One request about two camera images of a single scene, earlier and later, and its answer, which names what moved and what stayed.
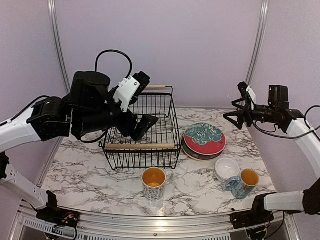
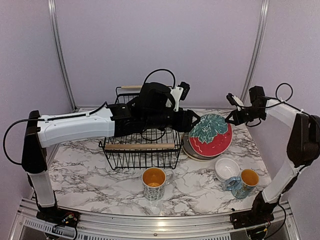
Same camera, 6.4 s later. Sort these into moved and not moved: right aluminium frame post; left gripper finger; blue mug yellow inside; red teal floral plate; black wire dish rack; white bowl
Moved: red teal floral plate; left gripper finger
Not moved: right aluminium frame post; blue mug yellow inside; white bowl; black wire dish rack
